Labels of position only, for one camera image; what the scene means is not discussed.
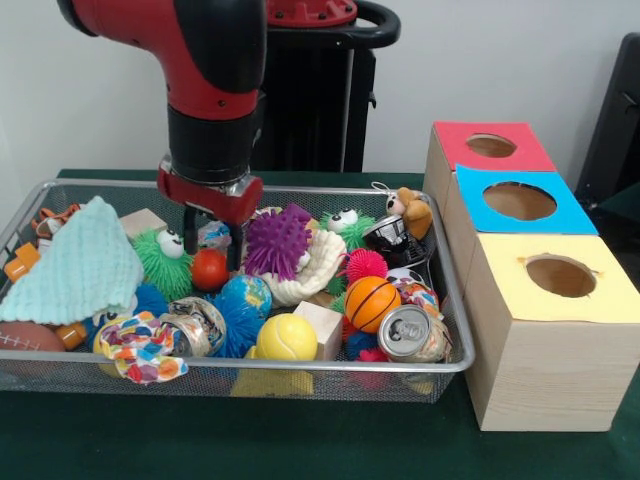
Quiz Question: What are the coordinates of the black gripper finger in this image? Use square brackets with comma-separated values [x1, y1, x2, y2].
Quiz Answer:
[182, 203, 199, 244]
[225, 216, 244, 272]

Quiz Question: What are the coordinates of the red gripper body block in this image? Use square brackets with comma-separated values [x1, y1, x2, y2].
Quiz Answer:
[155, 157, 266, 227]

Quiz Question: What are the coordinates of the clear plastic packet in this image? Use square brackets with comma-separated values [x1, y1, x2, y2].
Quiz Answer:
[197, 220, 233, 252]

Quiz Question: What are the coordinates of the mint green knitted cloth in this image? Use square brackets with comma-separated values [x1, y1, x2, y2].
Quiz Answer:
[0, 195, 145, 326]

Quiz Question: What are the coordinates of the clear mesh bin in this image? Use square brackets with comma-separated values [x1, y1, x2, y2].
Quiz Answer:
[0, 178, 476, 404]

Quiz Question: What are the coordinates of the wooden box with three holes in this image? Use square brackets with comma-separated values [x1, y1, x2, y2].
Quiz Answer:
[422, 121, 640, 433]

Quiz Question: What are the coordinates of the purple spiky ball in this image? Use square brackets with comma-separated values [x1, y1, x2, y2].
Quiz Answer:
[243, 203, 314, 282]

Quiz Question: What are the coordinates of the green fuzzy toy with eyes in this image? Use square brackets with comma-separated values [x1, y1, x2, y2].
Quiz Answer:
[132, 228, 197, 302]

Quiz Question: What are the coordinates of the yellow tennis ball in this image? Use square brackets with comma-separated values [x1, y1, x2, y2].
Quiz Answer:
[256, 313, 319, 363]

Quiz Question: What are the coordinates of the small orange basketball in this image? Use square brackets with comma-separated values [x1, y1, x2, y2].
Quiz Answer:
[344, 276, 402, 334]

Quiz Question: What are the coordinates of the orange plastic building block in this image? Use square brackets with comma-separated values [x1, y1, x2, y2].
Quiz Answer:
[3, 243, 89, 351]

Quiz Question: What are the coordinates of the dark green table cloth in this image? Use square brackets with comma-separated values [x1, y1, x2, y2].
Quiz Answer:
[0, 168, 640, 480]

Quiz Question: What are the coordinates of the silver drink can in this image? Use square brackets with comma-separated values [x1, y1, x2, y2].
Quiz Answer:
[378, 305, 452, 364]

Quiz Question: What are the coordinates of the small brown football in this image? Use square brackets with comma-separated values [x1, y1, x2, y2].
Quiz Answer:
[0, 321, 66, 353]

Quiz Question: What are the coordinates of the black office chair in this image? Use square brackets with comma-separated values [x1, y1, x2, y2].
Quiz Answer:
[575, 33, 640, 226]

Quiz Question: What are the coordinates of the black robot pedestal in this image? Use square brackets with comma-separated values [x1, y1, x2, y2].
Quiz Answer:
[255, 0, 401, 173]

